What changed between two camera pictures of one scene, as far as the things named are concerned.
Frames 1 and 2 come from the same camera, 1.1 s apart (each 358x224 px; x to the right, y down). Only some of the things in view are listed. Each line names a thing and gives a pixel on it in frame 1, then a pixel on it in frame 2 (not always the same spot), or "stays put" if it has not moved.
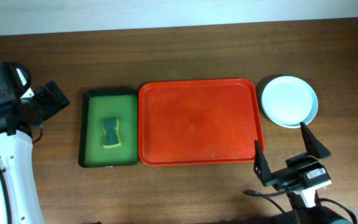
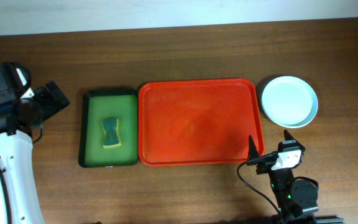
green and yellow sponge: [112, 138] stays put
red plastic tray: [200, 121] stays put
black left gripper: [53, 99] stays put
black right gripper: [288, 173] to [268, 158]
